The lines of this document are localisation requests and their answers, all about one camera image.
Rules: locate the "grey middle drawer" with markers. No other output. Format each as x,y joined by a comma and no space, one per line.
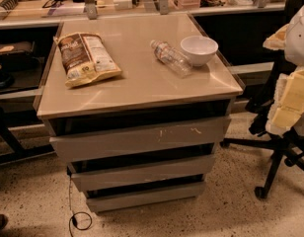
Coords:
142,174

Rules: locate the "black office chair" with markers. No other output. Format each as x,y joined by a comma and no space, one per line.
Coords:
289,147

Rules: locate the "grey drawer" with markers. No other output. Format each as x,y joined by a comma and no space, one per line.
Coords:
142,174
117,142
101,204

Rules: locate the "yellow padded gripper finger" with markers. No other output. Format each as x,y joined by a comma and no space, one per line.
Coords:
277,40
288,105

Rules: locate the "white bowl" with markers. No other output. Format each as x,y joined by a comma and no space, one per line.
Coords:
199,49

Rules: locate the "grey top drawer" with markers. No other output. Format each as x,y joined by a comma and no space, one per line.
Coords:
117,142

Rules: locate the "clear plastic water bottle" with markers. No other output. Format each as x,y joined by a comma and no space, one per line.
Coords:
171,57

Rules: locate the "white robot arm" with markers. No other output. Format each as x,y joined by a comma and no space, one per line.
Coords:
294,43

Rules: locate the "brown chip bag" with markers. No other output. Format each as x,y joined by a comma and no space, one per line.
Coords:
85,59

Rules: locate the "grey bottom drawer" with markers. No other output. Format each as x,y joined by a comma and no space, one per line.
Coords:
101,204

